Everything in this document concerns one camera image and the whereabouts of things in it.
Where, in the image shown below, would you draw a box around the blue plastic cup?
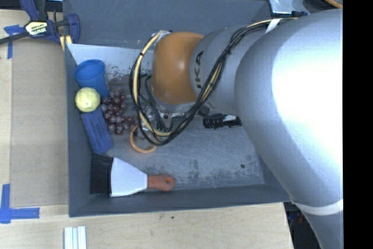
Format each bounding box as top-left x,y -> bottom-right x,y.
73,59 -> 111,99

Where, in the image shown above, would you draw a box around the dark red toy grapes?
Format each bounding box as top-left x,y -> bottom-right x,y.
100,88 -> 138,136

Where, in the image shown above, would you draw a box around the blue flat block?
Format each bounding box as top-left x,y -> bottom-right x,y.
80,110 -> 114,156

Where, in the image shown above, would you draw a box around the black cylinder on white bracket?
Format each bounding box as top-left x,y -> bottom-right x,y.
202,113 -> 243,130

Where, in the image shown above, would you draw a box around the black brush with orange handle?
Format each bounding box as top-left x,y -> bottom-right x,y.
89,153 -> 177,198

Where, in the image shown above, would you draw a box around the yellow ball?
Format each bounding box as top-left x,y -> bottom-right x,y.
75,87 -> 101,113

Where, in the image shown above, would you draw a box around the orange ring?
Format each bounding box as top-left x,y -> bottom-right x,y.
129,124 -> 159,154

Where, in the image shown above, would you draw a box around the grey metal bin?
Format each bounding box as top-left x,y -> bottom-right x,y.
61,0 -> 293,218

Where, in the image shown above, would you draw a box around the pale wood flat board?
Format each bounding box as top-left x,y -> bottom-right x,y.
9,37 -> 70,208

